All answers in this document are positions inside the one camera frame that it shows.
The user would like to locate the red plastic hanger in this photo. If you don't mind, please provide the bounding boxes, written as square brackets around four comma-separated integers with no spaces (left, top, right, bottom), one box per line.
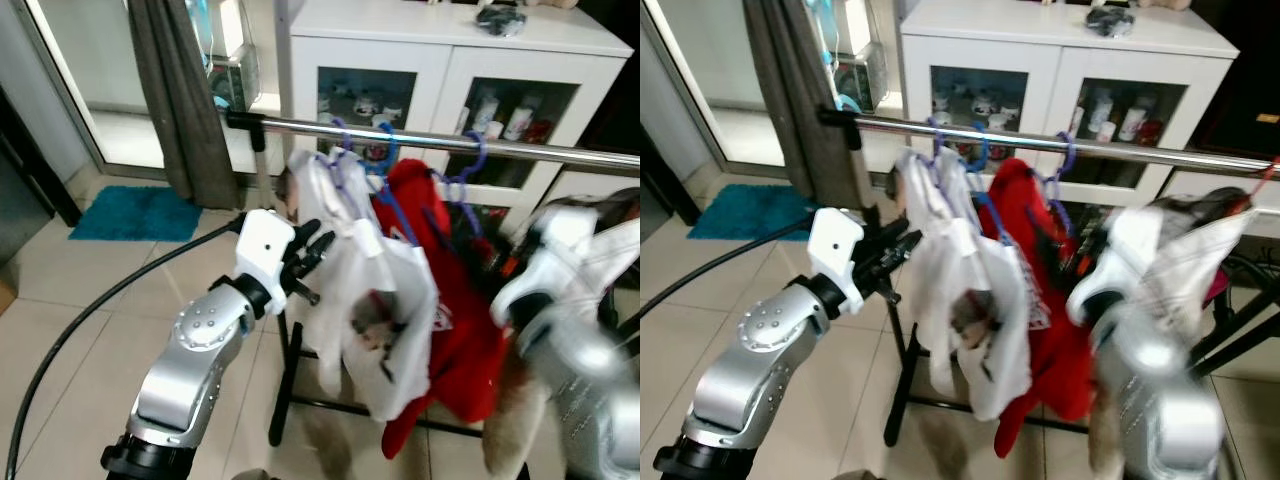
[1235,155,1280,216]

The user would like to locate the purple hanger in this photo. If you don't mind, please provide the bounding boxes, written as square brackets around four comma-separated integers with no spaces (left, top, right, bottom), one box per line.
[925,115,953,191]
[1040,130,1079,237]
[430,130,491,237]
[328,118,363,201]

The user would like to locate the blue hanger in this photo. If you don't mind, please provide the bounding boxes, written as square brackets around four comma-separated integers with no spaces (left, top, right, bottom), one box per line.
[372,122,423,247]
[963,122,1017,247]

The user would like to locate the white printed t-shirt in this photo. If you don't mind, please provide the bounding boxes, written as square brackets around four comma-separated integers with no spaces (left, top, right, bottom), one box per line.
[895,148,1036,421]
[285,150,441,421]

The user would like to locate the teal floor mat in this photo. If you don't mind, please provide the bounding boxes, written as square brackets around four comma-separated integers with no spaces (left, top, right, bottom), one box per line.
[686,183,816,241]
[68,185,203,243]

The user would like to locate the red t-shirt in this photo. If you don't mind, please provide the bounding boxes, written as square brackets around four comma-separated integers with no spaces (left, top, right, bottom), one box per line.
[985,155,1096,459]
[370,158,511,461]

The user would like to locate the grey curtain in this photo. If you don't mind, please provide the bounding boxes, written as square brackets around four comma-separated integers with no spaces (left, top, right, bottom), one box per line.
[125,0,241,209]
[742,0,851,209]

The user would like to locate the white glass door cabinet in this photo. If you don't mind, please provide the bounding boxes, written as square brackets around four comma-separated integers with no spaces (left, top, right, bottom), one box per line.
[290,0,633,236]
[900,0,1241,211]

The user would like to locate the dark grey cabinet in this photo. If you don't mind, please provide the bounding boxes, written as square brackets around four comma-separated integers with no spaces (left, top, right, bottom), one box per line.
[0,150,53,269]

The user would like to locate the dark round object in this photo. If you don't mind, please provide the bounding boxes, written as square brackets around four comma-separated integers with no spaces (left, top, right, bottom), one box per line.
[475,5,528,39]
[1085,5,1137,39]

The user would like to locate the black television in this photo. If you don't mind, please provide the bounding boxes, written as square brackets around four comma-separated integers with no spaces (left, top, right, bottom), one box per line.
[580,0,641,151]
[1192,0,1280,156]

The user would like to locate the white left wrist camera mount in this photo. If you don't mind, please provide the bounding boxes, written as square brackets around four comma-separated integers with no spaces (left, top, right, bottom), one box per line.
[807,208,867,313]
[235,208,297,293]

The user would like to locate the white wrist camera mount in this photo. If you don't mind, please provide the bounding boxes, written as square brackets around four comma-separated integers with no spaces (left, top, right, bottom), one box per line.
[1068,205,1166,326]
[807,208,867,313]
[235,208,297,293]
[492,205,599,323]

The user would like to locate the black clothes rack frame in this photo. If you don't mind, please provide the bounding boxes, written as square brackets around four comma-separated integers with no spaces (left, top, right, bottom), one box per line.
[845,125,1280,446]
[245,125,531,446]

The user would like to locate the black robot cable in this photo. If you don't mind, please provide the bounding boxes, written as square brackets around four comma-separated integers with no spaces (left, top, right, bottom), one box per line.
[5,215,246,480]
[640,215,813,321]

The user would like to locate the steel clothes rail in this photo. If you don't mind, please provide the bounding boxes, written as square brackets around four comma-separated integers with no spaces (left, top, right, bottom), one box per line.
[820,105,1280,179]
[225,110,641,171]

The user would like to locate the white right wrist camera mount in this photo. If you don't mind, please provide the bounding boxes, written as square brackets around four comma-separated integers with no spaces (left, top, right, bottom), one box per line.
[1068,205,1166,326]
[492,205,599,323]

